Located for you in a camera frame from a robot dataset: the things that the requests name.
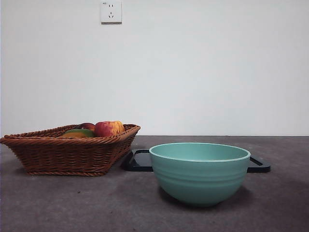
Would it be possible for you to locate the brown kiwifruit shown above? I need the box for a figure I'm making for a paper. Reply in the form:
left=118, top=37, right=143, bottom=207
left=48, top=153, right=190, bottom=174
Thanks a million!
left=59, top=131, right=88, bottom=139

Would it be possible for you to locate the dark red fruit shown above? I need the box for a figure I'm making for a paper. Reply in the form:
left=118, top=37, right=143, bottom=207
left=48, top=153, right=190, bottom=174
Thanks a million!
left=74, top=122, right=96, bottom=131

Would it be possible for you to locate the white wall socket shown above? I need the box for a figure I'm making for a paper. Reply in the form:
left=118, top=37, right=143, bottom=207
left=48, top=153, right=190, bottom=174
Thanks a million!
left=100, top=0, right=123, bottom=25

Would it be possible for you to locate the brown wicker basket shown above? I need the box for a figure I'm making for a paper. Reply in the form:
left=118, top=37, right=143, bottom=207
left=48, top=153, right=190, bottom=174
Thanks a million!
left=0, top=123, right=141, bottom=176

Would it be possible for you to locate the teal ceramic bowl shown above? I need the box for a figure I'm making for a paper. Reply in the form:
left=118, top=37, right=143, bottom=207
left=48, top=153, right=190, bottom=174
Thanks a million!
left=149, top=142, right=252, bottom=208

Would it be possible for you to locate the black rectangular tray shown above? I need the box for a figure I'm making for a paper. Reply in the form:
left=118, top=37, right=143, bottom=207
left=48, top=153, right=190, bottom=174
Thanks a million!
left=120, top=149, right=271, bottom=173

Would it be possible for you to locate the red yellow apple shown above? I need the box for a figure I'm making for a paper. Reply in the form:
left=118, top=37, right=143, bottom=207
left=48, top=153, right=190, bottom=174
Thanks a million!
left=94, top=120, right=125, bottom=137

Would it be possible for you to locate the green fruit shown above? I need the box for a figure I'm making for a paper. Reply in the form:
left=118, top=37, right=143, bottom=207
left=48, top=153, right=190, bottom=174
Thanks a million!
left=64, top=128, right=95, bottom=138

